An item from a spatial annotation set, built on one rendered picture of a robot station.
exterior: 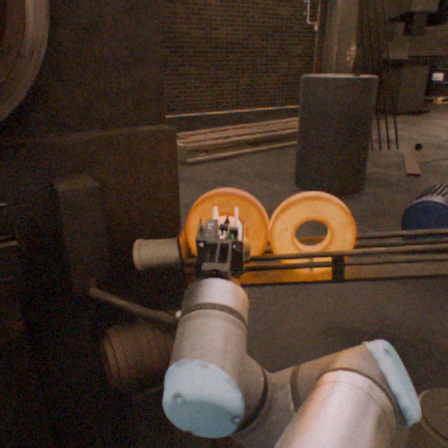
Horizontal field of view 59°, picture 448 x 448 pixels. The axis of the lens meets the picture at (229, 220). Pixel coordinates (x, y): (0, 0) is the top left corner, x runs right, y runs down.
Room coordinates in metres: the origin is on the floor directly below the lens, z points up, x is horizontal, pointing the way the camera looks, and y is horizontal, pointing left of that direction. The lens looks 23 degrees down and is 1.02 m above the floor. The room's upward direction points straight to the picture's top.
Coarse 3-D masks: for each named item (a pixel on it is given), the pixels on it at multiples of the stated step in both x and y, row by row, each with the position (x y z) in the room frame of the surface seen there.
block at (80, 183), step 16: (64, 176) 0.75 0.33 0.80; (80, 176) 0.75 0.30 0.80; (64, 192) 0.67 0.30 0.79; (80, 192) 0.68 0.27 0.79; (96, 192) 0.70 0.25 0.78; (64, 208) 0.67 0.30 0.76; (80, 208) 0.68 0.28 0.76; (96, 208) 0.70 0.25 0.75; (64, 224) 0.67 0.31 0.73; (80, 224) 0.68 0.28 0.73; (96, 224) 0.70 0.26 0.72; (64, 240) 0.67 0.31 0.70; (80, 240) 0.68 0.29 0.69; (96, 240) 0.69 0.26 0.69; (64, 256) 0.70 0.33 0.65; (80, 256) 0.68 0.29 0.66; (96, 256) 0.69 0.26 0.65; (80, 272) 0.67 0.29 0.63; (96, 272) 0.69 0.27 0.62; (80, 288) 0.67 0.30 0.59
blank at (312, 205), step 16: (304, 192) 0.66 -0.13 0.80; (320, 192) 0.66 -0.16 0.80; (288, 208) 0.64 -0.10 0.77; (304, 208) 0.64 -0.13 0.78; (320, 208) 0.63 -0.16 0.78; (336, 208) 0.63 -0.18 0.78; (272, 224) 0.64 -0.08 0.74; (288, 224) 0.64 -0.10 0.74; (336, 224) 0.63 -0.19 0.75; (352, 224) 0.63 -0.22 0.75; (272, 240) 0.64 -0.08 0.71; (288, 240) 0.64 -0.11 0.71; (336, 240) 0.63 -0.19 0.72; (352, 240) 0.63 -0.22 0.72; (304, 272) 0.64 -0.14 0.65; (320, 272) 0.63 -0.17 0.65
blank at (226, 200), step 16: (208, 192) 0.68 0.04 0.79; (224, 192) 0.65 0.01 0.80; (240, 192) 0.66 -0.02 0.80; (192, 208) 0.66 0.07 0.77; (208, 208) 0.65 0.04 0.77; (224, 208) 0.65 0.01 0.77; (240, 208) 0.65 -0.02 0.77; (256, 208) 0.65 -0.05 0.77; (192, 224) 0.65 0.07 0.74; (256, 224) 0.65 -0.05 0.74; (192, 240) 0.65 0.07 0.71; (256, 240) 0.64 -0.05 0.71
